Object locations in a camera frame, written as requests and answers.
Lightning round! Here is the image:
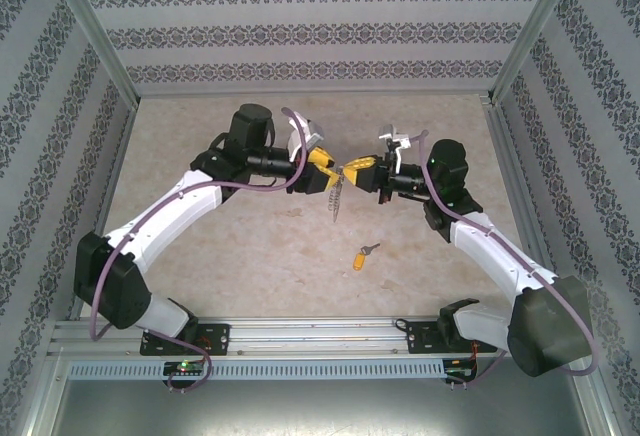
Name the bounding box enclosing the grey metal sheet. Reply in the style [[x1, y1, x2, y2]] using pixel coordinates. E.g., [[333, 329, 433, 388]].
[[22, 355, 619, 436]]

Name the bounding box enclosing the small circuit board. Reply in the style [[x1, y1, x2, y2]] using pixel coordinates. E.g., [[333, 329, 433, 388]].
[[446, 358, 476, 380], [163, 359, 205, 376]]

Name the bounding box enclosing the aluminium corner post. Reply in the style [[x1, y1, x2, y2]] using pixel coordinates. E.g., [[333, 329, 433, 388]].
[[487, 0, 586, 105], [39, 0, 142, 110]]

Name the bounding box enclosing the key with yellow tag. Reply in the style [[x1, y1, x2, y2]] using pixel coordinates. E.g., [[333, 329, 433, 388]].
[[351, 241, 382, 272]]

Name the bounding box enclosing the grey slotted cable duct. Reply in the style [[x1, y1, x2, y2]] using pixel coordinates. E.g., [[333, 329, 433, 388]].
[[67, 359, 446, 381]]

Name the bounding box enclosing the aluminium table side rail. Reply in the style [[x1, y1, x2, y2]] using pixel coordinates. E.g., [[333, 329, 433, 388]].
[[69, 100, 139, 320], [480, 95, 557, 273]]

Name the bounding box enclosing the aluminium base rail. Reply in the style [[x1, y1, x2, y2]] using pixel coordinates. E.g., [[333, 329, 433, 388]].
[[48, 316, 589, 357]]

